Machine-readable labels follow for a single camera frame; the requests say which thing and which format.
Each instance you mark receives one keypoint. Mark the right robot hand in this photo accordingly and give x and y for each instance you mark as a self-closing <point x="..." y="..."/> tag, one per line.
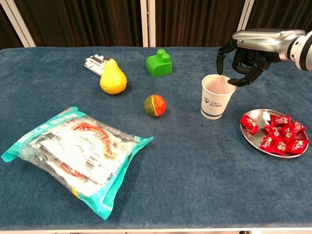
<point x="263" y="40"/>

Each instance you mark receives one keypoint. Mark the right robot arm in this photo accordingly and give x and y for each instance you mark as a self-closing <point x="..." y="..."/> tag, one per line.
<point x="304" y="52"/>

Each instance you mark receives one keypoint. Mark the round metal plate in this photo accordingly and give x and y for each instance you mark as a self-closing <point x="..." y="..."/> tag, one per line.
<point x="263" y="117"/>

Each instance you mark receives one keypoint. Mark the white paper cup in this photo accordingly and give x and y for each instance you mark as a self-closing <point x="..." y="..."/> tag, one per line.
<point x="214" y="104"/>

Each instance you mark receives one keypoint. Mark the dark pleated curtain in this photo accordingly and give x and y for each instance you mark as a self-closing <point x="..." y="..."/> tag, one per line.
<point x="280" y="14"/>
<point x="8" y="34"/>
<point x="85" y="22"/>
<point x="195" y="22"/>

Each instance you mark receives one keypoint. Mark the green toy brick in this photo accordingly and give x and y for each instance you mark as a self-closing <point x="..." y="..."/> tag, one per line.
<point x="158" y="67"/>

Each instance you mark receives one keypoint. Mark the orange green ball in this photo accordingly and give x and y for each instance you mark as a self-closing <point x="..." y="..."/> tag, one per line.
<point x="154" y="105"/>

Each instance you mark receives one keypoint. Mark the blue table cloth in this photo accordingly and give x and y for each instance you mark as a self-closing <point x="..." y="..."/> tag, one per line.
<point x="182" y="170"/>

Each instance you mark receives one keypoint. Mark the yellow toy pear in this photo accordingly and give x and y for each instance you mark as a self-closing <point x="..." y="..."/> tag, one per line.
<point x="112" y="81"/>

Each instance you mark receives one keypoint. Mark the white plastic clip device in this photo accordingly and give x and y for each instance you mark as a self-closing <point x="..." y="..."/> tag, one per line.
<point x="93" y="64"/>

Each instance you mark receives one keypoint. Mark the teal clear snack bag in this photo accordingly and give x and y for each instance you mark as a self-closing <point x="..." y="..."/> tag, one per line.
<point x="73" y="156"/>

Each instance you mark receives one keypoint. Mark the white frame post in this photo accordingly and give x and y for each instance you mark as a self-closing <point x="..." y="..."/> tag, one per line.
<point x="151" y="24"/>
<point x="18" y="24"/>
<point x="246" y="14"/>
<point x="144" y="24"/>

